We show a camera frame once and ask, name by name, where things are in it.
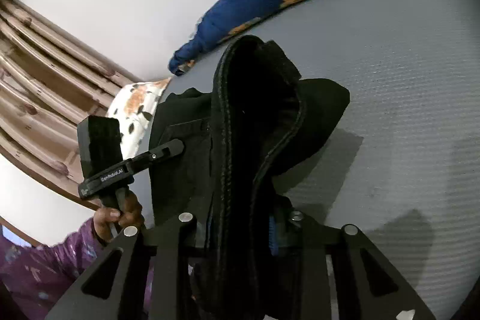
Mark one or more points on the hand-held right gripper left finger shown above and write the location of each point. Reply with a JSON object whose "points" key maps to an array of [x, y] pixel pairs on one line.
{"points": [[174, 248]]}

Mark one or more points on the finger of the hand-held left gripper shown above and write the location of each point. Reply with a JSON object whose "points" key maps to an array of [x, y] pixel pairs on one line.
{"points": [[161, 152]]}

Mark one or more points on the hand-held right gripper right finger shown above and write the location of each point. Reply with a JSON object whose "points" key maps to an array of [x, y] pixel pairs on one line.
{"points": [[274, 235]]}

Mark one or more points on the black pants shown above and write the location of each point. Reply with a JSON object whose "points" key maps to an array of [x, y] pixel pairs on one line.
{"points": [[243, 117]]}

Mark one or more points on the person's left forearm purple sleeve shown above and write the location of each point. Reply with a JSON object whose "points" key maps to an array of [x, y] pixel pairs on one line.
{"points": [[45, 267]]}

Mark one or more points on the person's left hand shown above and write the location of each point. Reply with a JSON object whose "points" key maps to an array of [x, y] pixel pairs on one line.
{"points": [[127, 209]]}

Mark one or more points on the white floral pillow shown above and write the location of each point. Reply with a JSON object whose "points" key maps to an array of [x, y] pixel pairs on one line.
{"points": [[137, 106]]}

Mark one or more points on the brown wooden panel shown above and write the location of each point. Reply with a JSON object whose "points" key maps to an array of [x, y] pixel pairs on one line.
{"points": [[45, 80]]}

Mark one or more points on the grey textured mattress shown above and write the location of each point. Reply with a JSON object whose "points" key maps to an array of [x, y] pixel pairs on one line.
{"points": [[393, 80]]}

